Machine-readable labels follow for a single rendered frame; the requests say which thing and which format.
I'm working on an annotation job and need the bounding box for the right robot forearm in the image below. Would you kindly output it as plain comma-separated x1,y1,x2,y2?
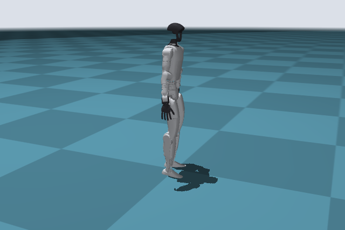
161,72,170,102

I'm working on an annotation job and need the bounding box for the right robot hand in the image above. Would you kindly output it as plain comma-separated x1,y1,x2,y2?
161,97,175,120

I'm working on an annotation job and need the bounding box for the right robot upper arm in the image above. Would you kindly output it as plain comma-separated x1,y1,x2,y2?
162,48,173,80

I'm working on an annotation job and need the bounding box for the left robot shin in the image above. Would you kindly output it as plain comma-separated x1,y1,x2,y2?
173,131,180,163

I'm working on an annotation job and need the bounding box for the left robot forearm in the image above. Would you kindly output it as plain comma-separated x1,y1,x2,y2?
175,75,181,89

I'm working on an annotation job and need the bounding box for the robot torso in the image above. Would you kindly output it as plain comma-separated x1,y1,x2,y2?
162,43,183,100

